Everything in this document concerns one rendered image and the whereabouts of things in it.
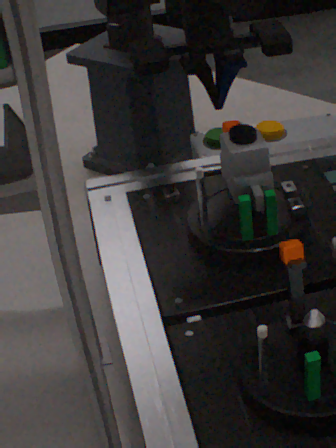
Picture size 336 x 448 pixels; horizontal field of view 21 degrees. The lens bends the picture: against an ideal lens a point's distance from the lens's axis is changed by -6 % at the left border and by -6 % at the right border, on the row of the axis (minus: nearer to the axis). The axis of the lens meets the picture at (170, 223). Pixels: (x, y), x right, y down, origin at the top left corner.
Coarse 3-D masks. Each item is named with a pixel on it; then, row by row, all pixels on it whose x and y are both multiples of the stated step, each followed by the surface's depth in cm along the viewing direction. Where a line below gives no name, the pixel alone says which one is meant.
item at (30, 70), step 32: (0, 0) 61; (32, 0) 79; (32, 32) 63; (32, 64) 64; (32, 96) 66; (32, 128) 67; (32, 160) 68; (64, 192) 90; (64, 224) 72; (64, 256) 74; (64, 288) 76; (96, 352) 80; (96, 384) 83; (96, 416) 85
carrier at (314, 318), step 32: (224, 320) 90; (256, 320) 90; (288, 320) 85; (320, 320) 77; (192, 352) 87; (224, 352) 86; (256, 352) 83; (288, 352) 82; (320, 352) 78; (192, 384) 83; (224, 384) 83; (256, 384) 79; (288, 384) 79; (320, 384) 76; (192, 416) 80; (224, 416) 79; (256, 416) 79; (288, 416) 76; (320, 416) 75
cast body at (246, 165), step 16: (240, 128) 96; (256, 128) 98; (224, 144) 96; (240, 144) 95; (256, 144) 95; (224, 160) 98; (240, 160) 95; (256, 160) 95; (224, 176) 100; (240, 176) 96; (256, 176) 96; (272, 176) 96; (240, 192) 96; (256, 192) 95; (256, 208) 95
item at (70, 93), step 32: (64, 64) 175; (0, 96) 166; (64, 96) 162; (192, 96) 155; (256, 96) 153; (288, 96) 153; (0, 128) 155; (64, 128) 151; (64, 160) 142; (0, 224) 129; (32, 224) 128
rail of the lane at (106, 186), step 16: (288, 144) 119; (304, 144) 119; (320, 144) 118; (192, 160) 118; (208, 160) 117; (272, 160) 116; (288, 160) 116; (320, 160) 116; (112, 176) 117; (128, 176) 116; (144, 176) 116; (160, 176) 116; (176, 176) 115; (192, 176) 115; (208, 176) 113; (96, 192) 114; (112, 192) 114; (96, 240) 117
